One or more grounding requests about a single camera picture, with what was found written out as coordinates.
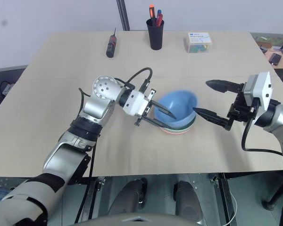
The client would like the black table leg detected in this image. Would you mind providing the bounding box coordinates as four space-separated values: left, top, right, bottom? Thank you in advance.
75 176 107 226
209 173 238 226

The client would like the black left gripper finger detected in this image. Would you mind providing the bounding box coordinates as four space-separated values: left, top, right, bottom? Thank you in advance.
141 117 167 129
150 100 176 118

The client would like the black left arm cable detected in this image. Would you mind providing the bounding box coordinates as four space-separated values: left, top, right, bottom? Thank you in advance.
78 67 154 179

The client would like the clear box with white label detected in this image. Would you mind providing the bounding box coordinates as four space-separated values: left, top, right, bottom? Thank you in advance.
183 31 214 54

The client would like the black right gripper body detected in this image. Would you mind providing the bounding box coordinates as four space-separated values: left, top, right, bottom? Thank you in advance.
225 82 257 130

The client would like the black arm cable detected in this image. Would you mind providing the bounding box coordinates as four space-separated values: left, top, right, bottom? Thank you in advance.
241 117 283 156
78 67 154 179

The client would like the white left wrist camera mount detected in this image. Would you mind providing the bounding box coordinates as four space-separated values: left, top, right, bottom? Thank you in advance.
122 90 152 118

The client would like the grey aluminium profile post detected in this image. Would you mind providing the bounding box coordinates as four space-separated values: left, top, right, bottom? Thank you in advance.
116 0 131 31

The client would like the dark rounded robot leg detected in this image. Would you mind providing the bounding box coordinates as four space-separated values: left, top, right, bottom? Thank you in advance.
107 178 148 217

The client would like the black screwdriver with red marks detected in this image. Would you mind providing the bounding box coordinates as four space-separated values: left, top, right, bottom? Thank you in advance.
106 27 118 58

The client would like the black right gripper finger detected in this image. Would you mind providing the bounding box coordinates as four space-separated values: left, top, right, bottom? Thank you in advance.
206 80 240 93
193 107 230 129

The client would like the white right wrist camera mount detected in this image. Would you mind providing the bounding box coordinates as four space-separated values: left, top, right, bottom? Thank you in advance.
242 72 274 127

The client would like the green plastic bowl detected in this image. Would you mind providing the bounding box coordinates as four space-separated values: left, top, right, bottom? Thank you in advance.
162 116 197 132

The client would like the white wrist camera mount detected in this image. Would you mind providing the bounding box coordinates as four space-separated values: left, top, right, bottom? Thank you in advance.
122 90 152 118
242 72 274 127

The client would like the black smartphone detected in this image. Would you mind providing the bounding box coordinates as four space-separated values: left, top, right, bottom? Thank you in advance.
268 52 282 66

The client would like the thin white cable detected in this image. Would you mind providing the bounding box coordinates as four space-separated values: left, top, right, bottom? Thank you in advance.
225 192 238 226

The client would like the blue plastic bowl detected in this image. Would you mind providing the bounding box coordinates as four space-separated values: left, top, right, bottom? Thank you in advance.
154 90 199 129

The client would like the small grey electronic device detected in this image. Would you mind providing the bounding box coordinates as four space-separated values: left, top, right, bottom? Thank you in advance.
0 81 16 96

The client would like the black pen cup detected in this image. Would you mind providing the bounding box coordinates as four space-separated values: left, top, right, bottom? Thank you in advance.
146 18 165 51

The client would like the black stand base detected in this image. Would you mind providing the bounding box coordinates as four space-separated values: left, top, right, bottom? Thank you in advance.
261 173 283 226

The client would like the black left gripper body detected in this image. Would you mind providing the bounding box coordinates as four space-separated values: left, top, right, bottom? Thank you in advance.
134 89 157 127

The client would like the pink plastic bowl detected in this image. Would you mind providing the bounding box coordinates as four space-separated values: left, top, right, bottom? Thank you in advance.
160 123 194 137

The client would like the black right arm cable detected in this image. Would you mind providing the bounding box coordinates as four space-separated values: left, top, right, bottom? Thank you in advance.
241 117 283 156

